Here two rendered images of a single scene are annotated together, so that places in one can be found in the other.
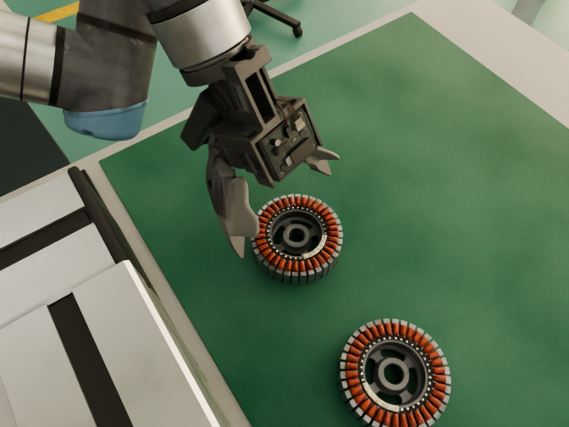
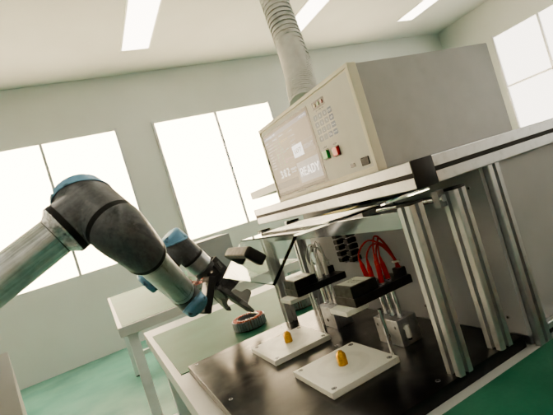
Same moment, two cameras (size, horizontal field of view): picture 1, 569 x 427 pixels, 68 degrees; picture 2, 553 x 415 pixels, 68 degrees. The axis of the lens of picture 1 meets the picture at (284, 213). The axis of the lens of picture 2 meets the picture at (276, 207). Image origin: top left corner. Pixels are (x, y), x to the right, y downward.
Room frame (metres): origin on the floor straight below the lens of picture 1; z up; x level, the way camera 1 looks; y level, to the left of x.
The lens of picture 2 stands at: (-0.18, 1.29, 1.11)
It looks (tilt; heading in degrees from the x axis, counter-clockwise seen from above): 0 degrees down; 280
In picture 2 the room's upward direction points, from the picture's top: 17 degrees counter-clockwise
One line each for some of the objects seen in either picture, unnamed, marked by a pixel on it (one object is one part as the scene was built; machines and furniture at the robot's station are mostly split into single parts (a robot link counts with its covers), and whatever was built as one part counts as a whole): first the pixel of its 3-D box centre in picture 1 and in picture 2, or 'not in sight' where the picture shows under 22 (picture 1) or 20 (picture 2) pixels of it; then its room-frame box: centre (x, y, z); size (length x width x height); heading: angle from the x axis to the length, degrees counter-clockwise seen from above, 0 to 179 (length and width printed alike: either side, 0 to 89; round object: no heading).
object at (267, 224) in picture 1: (296, 237); (248, 321); (0.24, -0.01, 0.77); 0.11 x 0.11 x 0.04
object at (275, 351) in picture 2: not in sight; (290, 343); (0.05, 0.31, 0.78); 0.15 x 0.15 x 0.01; 34
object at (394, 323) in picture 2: not in sight; (397, 326); (-0.20, 0.43, 0.80); 0.07 x 0.05 x 0.06; 124
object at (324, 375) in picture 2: not in sight; (344, 366); (-0.09, 0.51, 0.78); 0.15 x 0.15 x 0.01; 34
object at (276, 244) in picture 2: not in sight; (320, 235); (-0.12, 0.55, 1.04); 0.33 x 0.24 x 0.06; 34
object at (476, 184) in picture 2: not in sight; (383, 254); (-0.23, 0.27, 0.92); 0.66 x 0.01 x 0.30; 124
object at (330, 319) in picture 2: not in sight; (334, 313); (-0.07, 0.23, 0.80); 0.07 x 0.05 x 0.06; 124
